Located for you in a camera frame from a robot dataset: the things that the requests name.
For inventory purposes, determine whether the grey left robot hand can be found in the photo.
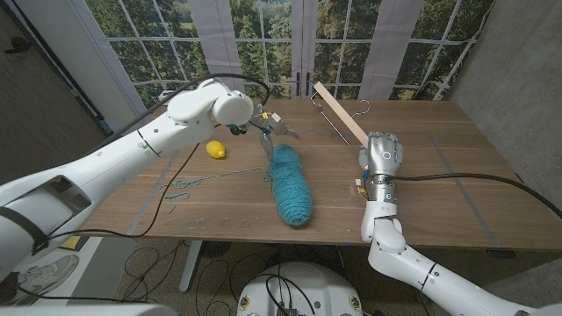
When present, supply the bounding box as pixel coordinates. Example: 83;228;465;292
252;112;302;166

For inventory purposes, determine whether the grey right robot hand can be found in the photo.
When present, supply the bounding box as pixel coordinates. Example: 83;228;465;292
357;130;404;177

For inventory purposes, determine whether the wooden stick with metal clips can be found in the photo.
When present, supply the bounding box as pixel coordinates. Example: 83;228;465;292
309;81;372;148

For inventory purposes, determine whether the teal yarn skein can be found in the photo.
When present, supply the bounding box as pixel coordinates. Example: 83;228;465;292
158;143;314;227

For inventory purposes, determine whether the yellow lemon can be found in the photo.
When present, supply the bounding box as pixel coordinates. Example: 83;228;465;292
205;140;227;160

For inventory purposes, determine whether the printed window backdrop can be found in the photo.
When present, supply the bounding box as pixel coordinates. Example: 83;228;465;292
85;0;497;114

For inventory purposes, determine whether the grey tape rectangle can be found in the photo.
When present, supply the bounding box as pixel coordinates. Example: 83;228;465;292
126;128;501;248

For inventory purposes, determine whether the black round floor grille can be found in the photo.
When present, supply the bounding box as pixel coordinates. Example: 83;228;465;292
201;241;233;259

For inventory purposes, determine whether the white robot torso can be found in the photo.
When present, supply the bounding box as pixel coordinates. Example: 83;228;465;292
236;261;364;316

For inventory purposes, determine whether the white table leg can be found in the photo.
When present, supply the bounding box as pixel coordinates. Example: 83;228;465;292
178;240;203;293

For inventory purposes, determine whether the yellow and black floor mat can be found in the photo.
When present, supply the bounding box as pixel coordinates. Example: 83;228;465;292
59;235;84;252

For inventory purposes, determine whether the grey sneaker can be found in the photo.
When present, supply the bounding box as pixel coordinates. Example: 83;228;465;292
12;253;81;305

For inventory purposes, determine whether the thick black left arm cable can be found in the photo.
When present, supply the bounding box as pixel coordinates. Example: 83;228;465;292
87;72;271;154

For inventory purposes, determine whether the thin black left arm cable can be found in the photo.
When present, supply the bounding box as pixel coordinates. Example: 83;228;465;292
47;143;201;241

